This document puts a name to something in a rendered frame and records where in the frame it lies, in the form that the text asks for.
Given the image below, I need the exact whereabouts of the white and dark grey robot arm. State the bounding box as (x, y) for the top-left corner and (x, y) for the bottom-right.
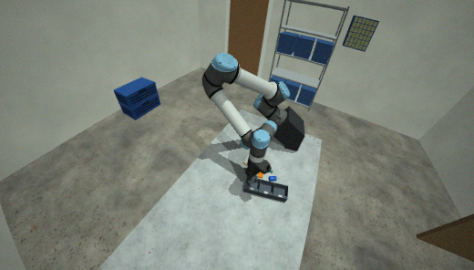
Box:
(202, 53), (290, 158)

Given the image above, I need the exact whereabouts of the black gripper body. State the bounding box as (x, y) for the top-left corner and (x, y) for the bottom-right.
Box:
(245, 153), (272, 178)

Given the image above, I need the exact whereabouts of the black rack of three bins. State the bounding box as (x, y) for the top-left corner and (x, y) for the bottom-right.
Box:
(243, 176), (288, 203)

